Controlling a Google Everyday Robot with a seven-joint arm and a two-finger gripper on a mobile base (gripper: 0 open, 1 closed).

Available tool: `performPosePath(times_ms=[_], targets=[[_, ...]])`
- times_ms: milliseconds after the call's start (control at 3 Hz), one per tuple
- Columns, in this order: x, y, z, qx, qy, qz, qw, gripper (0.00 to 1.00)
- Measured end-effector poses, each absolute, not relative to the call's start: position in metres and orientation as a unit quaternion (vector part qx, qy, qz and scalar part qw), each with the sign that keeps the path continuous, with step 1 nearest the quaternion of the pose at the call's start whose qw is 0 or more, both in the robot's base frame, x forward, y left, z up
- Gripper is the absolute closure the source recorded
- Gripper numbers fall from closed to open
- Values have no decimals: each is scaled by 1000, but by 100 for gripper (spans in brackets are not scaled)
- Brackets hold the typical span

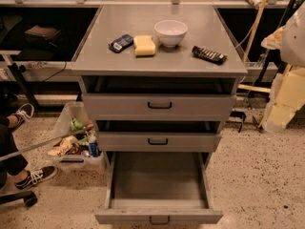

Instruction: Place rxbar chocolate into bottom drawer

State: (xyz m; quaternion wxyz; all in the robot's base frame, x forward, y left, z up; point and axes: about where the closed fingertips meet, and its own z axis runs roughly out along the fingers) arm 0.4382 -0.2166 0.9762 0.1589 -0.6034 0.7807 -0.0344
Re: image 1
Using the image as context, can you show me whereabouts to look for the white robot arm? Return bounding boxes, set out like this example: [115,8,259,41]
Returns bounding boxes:
[261,3,305,67]

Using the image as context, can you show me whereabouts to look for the grey drawer cabinet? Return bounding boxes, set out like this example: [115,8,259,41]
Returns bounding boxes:
[70,4,249,164]

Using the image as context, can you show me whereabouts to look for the grey top drawer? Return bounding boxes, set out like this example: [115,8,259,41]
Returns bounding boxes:
[82,94,236,121]

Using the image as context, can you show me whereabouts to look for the grey middle drawer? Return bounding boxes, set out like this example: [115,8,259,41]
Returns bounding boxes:
[97,132,221,153]

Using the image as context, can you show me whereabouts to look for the grey open bottom drawer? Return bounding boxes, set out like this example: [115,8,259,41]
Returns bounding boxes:
[95,152,223,225]

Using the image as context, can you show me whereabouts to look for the yellow sponge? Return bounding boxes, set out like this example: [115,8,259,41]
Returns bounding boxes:
[133,35,155,56]

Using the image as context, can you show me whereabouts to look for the blue can in bin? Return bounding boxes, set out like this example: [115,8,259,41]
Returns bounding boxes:
[89,135,99,157]

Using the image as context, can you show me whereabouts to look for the white ceramic bowl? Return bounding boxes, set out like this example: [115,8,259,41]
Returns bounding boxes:
[154,20,188,48]

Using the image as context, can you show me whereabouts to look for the green snack bag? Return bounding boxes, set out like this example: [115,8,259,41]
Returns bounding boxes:
[71,118,85,132]

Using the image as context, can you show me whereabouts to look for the clear plastic storage bin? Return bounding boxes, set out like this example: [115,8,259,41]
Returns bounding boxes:
[44,102,105,172]

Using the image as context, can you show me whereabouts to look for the tan snack bag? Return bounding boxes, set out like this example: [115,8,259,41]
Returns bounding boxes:
[48,135,77,156]

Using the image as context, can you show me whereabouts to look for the black sneaker upper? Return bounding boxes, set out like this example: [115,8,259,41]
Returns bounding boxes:
[10,103,34,132]

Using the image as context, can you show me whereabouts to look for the black sneaker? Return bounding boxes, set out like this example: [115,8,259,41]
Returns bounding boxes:
[10,103,34,132]
[14,166,57,190]

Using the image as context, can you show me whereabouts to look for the black sneaker lower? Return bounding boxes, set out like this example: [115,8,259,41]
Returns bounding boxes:
[14,166,57,190]

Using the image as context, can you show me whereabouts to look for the brown box on shelf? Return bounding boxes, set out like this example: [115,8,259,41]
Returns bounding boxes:
[25,25,61,43]

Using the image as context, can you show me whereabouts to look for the black chair base caster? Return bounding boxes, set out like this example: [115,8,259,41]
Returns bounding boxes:
[0,191,38,207]

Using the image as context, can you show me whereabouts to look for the person leg black trousers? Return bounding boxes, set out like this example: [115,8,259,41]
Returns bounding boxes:
[0,114,30,189]

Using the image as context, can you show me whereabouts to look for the long grey stick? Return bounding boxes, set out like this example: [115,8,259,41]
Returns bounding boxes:
[0,127,91,161]

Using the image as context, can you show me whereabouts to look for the wooden stick leaning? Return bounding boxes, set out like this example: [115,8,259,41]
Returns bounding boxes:
[243,0,267,63]

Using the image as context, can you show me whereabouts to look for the black cable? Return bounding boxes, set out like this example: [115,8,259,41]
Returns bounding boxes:
[40,60,68,83]

